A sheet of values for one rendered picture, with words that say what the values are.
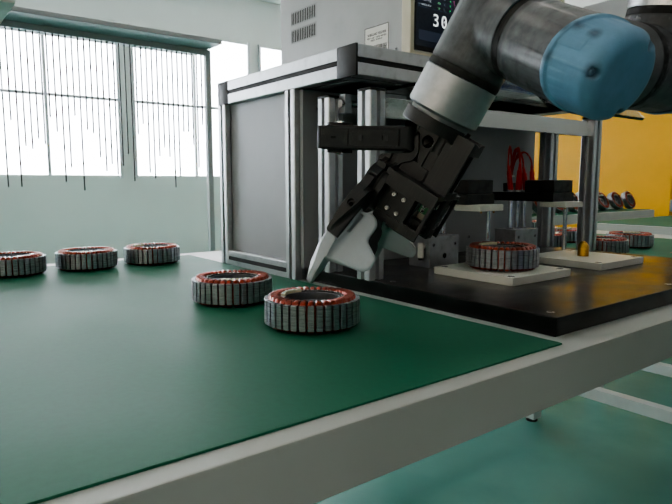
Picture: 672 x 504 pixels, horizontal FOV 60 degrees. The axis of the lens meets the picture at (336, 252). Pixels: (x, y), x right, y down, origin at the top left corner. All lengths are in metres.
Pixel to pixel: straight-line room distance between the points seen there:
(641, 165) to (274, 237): 3.83
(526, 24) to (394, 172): 0.18
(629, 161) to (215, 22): 5.31
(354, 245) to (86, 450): 0.31
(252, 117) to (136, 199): 6.25
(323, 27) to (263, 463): 0.93
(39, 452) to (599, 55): 0.47
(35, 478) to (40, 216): 6.74
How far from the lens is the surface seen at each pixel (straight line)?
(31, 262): 1.16
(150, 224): 7.43
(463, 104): 0.57
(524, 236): 1.22
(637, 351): 0.76
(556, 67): 0.50
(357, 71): 0.88
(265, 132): 1.10
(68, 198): 7.15
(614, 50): 0.49
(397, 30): 1.03
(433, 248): 1.01
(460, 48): 0.58
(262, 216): 1.11
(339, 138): 0.63
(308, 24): 1.23
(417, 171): 0.60
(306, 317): 0.64
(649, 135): 4.67
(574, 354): 0.64
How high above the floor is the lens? 0.92
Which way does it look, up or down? 7 degrees down
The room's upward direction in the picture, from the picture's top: straight up
